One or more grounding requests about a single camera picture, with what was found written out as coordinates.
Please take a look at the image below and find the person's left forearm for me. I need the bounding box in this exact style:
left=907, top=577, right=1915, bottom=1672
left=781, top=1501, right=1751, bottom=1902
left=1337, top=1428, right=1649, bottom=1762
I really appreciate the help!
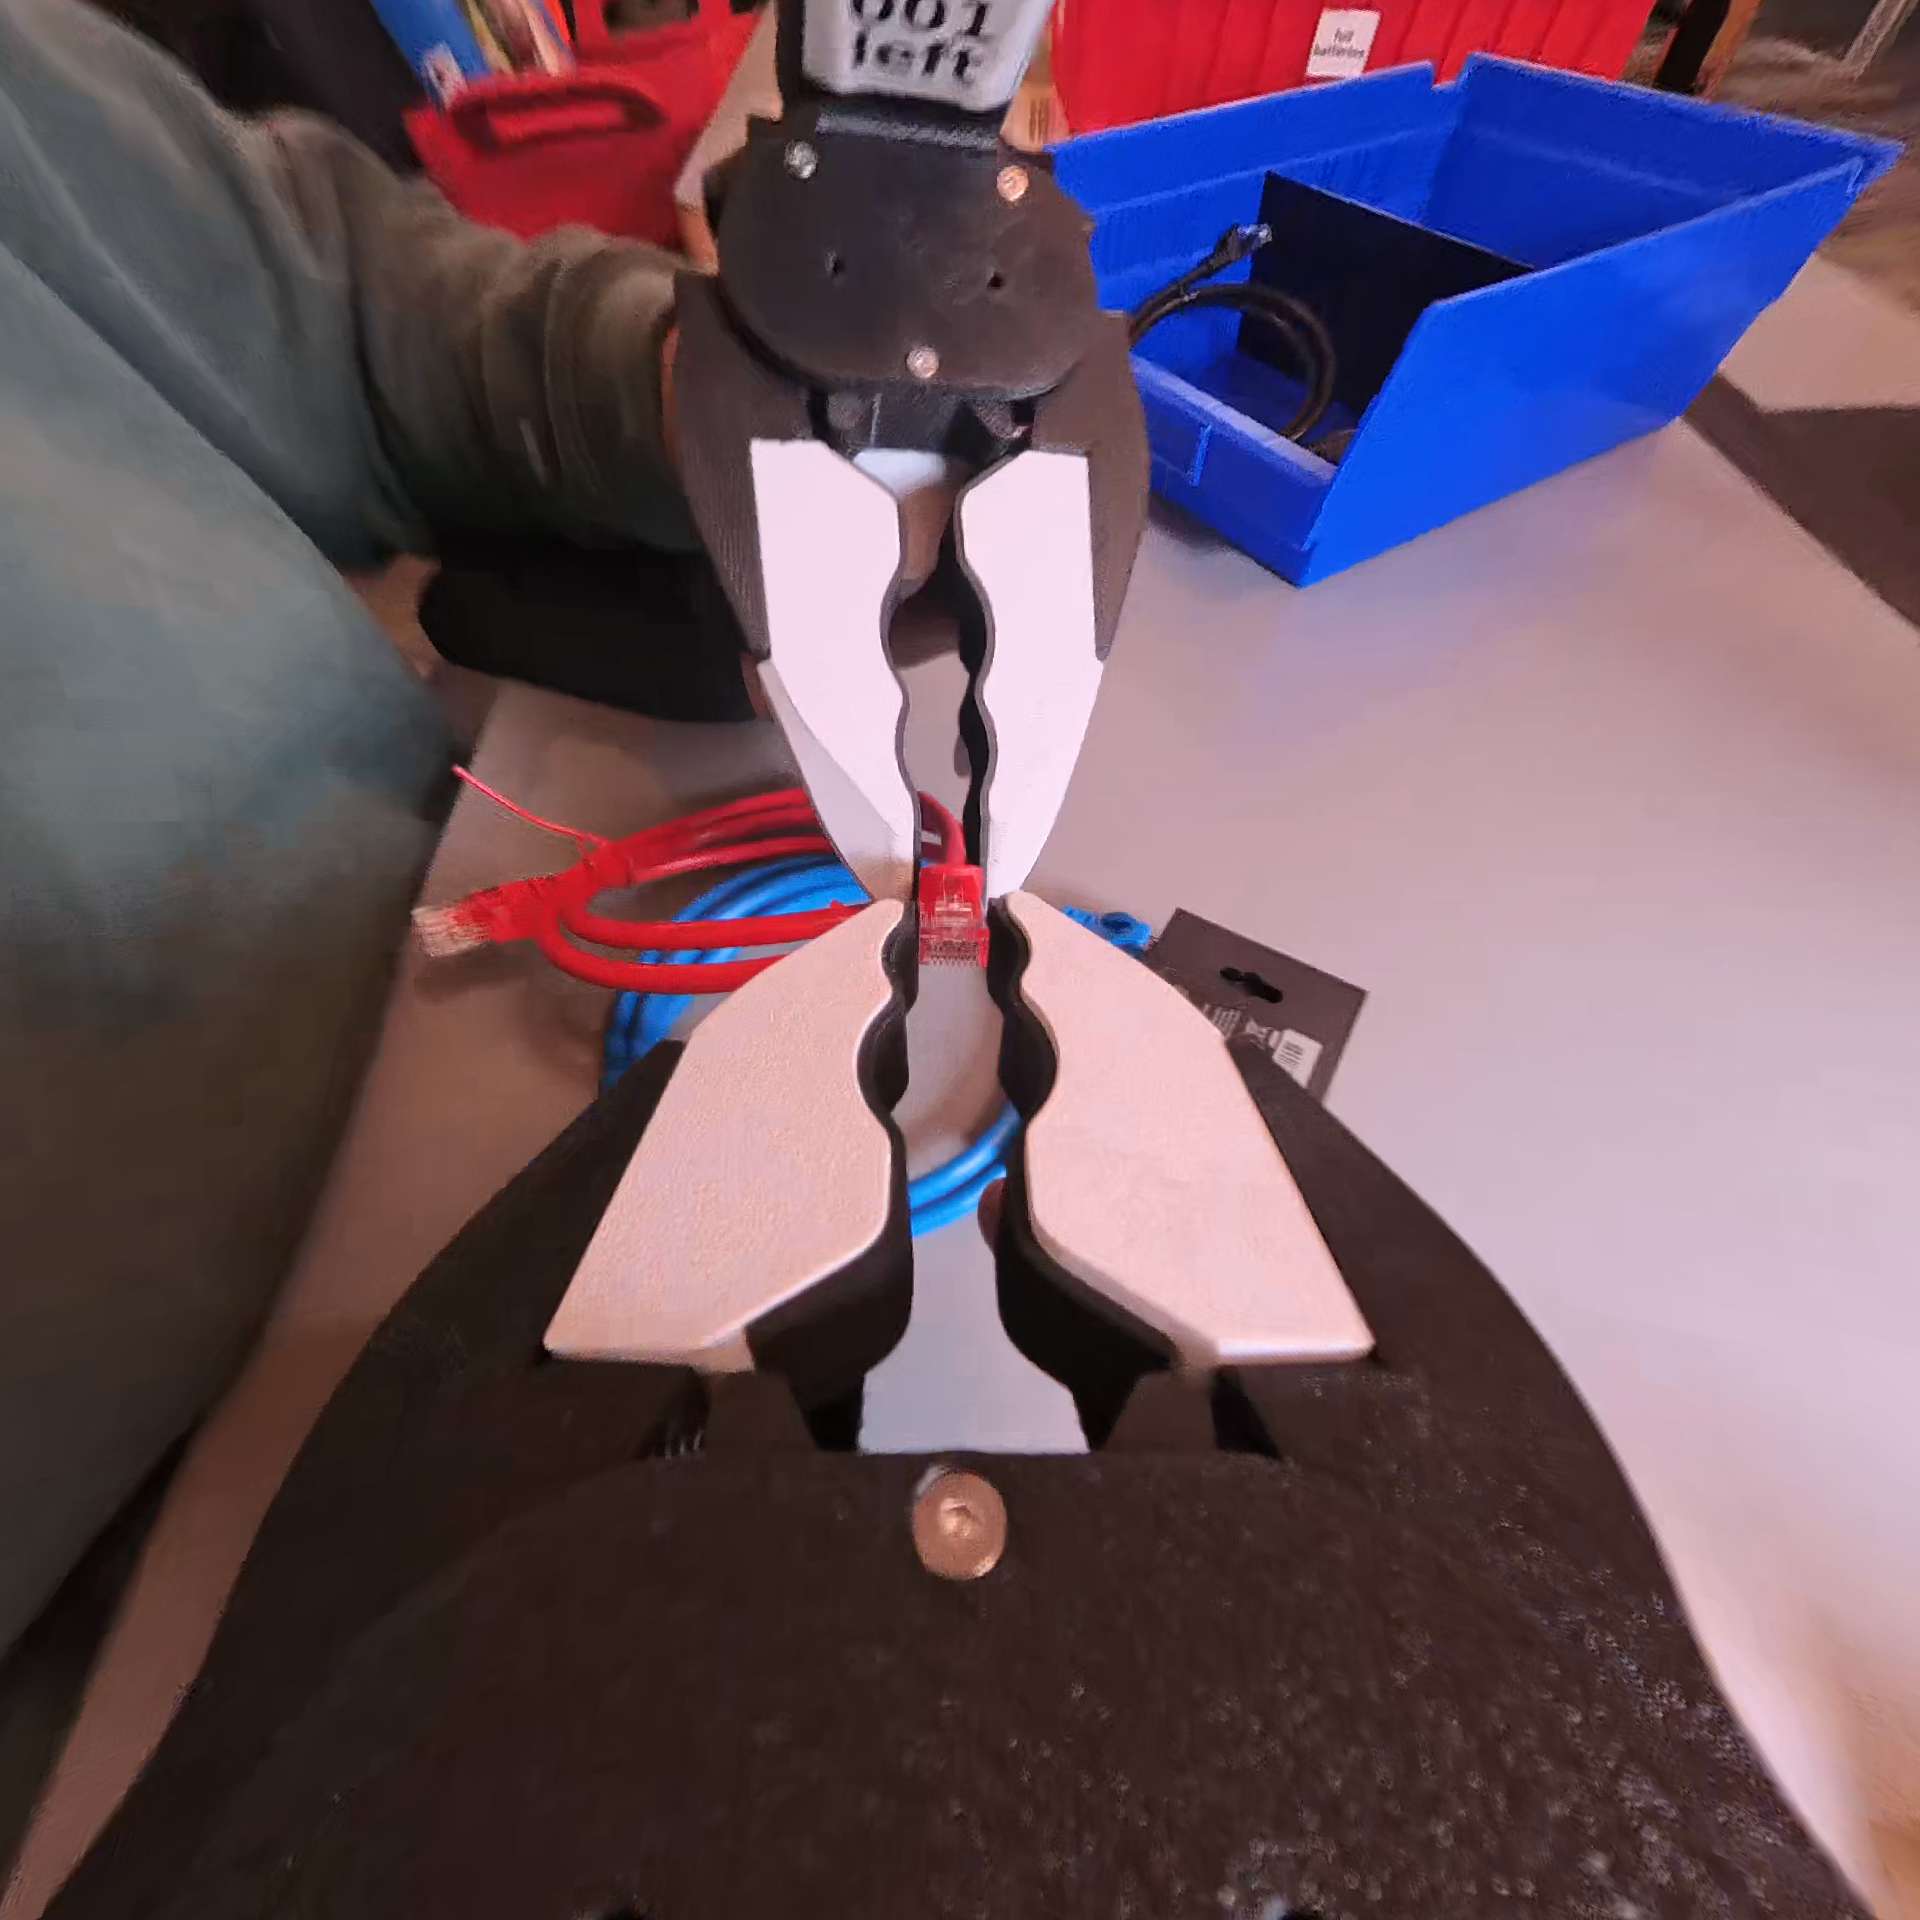
left=246, top=107, right=721, bottom=576

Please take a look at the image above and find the person's teal sweater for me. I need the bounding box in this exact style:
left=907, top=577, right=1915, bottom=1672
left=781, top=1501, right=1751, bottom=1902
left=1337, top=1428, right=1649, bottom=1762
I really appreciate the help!
left=0, top=0, right=455, bottom=1668

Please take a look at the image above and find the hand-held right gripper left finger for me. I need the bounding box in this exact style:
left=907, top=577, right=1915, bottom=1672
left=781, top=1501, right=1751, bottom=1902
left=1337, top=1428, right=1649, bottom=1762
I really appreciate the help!
left=541, top=893, right=919, bottom=1454

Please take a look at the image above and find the red ethernet cable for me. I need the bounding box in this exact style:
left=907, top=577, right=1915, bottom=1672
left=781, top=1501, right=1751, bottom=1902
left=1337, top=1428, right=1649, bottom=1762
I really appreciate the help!
left=411, top=763, right=995, bottom=995

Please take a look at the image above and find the blue ethernet cable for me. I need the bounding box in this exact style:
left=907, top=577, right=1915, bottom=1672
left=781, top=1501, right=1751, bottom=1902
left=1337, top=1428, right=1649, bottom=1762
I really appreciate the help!
left=599, top=853, right=1158, bottom=1240

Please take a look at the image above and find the dark cloth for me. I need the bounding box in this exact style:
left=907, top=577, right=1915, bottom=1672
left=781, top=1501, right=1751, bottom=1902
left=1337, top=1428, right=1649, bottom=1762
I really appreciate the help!
left=415, top=521, right=760, bottom=725

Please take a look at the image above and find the black ethernet switch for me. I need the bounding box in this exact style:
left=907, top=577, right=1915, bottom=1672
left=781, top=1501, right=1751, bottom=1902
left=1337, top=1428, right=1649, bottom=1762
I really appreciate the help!
left=1145, top=906, right=1367, bottom=1108

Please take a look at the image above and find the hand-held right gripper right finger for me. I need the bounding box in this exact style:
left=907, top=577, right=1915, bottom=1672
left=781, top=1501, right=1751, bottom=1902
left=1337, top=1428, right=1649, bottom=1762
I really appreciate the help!
left=986, top=890, right=1376, bottom=1454

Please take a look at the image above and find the red crate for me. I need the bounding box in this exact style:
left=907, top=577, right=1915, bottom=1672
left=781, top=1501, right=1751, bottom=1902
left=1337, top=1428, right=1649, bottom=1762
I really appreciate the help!
left=1050, top=0, right=1662, bottom=140

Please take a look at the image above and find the red fabric bag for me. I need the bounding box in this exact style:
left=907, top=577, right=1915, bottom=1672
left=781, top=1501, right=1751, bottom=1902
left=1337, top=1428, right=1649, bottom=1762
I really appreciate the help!
left=402, top=0, right=770, bottom=249

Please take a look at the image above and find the black cable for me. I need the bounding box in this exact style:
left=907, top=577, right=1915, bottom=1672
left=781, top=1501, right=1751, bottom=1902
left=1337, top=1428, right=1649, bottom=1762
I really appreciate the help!
left=1123, top=221, right=1362, bottom=455

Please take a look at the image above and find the blue plastic bin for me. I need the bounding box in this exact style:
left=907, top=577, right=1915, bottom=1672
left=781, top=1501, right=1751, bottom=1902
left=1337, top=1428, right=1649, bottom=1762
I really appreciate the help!
left=1050, top=51, right=1908, bottom=590

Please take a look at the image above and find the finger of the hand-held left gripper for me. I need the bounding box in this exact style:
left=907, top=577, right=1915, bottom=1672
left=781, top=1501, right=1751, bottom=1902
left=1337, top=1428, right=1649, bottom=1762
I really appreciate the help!
left=745, top=434, right=924, bottom=906
left=952, top=446, right=1091, bottom=906

